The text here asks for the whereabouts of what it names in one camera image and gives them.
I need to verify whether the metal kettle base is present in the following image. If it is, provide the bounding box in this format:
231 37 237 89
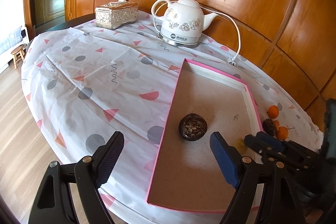
158 33 199 48

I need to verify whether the pink-edged shallow tray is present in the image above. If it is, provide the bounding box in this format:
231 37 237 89
146 60 261 213

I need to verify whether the small yellow round fruit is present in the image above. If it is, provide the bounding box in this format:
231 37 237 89
234 139 247 155

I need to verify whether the small orange carrot piece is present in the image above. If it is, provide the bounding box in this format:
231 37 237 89
273 120 280 131

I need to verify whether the dark brown dried fruit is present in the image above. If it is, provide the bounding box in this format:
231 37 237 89
262 118 277 137
179 113 207 141

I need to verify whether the white patterned tablecloth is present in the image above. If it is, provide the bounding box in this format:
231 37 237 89
21 12 323 223

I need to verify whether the ornate silver tissue box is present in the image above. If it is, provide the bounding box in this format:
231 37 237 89
95 0 138 30

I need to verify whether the white ceramic electric kettle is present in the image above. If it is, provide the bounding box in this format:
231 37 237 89
151 0 217 44

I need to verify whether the dark brown dried fruit front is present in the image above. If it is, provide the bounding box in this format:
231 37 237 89
179 113 207 141

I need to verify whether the orange mandarin with stem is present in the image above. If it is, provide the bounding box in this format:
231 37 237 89
276 126 294 141

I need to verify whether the white kettle power cord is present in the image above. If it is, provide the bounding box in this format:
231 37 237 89
199 6 242 67

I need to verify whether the small wooden stool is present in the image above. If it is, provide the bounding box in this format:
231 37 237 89
11 44 25 69

